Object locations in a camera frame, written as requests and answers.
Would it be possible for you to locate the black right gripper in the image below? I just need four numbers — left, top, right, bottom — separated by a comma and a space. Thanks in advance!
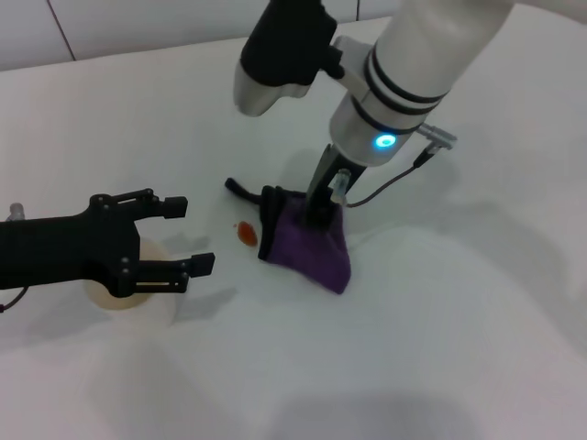
303, 143, 369, 229

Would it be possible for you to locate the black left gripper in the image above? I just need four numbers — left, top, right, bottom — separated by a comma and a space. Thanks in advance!
0, 187, 216, 299

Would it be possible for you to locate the purple-blue rag with black trim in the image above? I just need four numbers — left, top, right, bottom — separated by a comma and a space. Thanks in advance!
224, 177, 353, 295

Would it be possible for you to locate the white paper cup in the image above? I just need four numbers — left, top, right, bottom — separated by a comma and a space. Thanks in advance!
81, 236, 179, 327

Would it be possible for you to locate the brown liquid stain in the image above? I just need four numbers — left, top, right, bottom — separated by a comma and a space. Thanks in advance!
230, 220, 259, 249

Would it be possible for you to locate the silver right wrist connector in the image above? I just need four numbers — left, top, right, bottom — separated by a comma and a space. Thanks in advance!
419, 121, 459, 152

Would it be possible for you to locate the right wrist cable clear plug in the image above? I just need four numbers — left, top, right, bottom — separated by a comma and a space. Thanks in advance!
330, 148, 441, 208

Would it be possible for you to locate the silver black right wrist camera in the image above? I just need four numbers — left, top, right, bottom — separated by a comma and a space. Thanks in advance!
232, 0, 348, 116

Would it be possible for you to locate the dark left wrist cable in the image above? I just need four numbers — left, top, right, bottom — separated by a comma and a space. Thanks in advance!
0, 286, 29, 315

